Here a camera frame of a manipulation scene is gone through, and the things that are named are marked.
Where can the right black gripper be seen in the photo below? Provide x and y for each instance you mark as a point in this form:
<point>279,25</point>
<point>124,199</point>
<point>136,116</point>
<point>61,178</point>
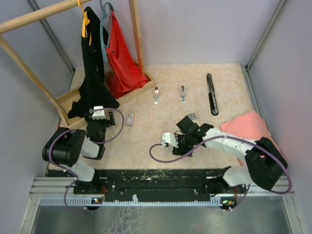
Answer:
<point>180,150</point>

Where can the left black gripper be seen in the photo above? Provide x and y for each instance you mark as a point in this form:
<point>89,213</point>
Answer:
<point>111,121</point>

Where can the red staple box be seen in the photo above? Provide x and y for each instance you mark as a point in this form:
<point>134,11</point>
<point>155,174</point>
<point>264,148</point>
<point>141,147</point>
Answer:
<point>129,120</point>
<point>193,116</point>

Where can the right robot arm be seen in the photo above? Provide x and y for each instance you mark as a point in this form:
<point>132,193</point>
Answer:
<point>263,163</point>

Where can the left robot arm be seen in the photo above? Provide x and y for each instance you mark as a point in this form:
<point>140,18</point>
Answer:
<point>67,148</point>

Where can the black hanging garment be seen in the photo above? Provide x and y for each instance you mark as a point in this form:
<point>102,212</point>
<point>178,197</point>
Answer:
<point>92,92</point>

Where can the red hanging garment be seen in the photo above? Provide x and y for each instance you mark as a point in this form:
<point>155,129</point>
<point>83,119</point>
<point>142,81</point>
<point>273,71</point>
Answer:
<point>127,76</point>

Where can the pink folded towel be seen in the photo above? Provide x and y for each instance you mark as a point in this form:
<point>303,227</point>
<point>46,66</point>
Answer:
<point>250,126</point>

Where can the yellow clothes hanger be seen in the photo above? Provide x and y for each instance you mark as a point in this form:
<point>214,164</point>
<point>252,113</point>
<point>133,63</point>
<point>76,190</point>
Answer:
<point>85,20</point>

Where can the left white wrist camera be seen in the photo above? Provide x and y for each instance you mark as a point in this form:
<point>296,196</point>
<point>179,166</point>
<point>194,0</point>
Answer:
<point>98,113</point>

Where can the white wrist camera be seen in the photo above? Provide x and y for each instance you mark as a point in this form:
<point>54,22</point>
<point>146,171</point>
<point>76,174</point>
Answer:
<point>98,113</point>
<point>168,139</point>

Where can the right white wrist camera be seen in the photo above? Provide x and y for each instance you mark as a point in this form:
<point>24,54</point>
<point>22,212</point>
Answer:
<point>168,139</point>

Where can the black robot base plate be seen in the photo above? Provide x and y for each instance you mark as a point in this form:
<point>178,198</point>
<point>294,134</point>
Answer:
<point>158,185</point>

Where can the aluminium frame rail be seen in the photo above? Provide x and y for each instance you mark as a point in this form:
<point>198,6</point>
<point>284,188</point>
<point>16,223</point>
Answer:
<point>59,191</point>

